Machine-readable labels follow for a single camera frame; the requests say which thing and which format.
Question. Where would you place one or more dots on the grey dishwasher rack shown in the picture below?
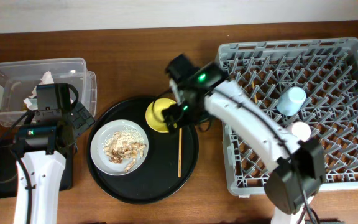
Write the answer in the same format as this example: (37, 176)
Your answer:
(327, 70)

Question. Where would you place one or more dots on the grey plate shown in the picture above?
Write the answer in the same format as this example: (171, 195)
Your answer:
(100, 160)

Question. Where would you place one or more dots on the blue cup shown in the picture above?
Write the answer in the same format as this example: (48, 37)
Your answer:
(290, 102)

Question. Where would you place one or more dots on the round black serving tray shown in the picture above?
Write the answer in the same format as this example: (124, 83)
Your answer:
(157, 178)

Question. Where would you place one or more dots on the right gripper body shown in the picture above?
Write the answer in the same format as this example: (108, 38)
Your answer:
(184, 110)

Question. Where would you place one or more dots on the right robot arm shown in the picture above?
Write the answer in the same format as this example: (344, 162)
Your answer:
(297, 168)

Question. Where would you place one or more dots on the yellow bowl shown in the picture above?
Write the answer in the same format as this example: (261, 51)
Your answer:
(153, 114)

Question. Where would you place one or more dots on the peanut shells and rice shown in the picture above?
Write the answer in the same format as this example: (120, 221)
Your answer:
(127, 145)

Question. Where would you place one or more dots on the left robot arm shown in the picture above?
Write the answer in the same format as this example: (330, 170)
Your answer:
(40, 146)

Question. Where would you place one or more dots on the clear plastic bin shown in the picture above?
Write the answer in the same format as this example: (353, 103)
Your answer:
(18, 79)

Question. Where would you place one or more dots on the pink cup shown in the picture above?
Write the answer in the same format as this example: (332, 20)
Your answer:
(300, 129)

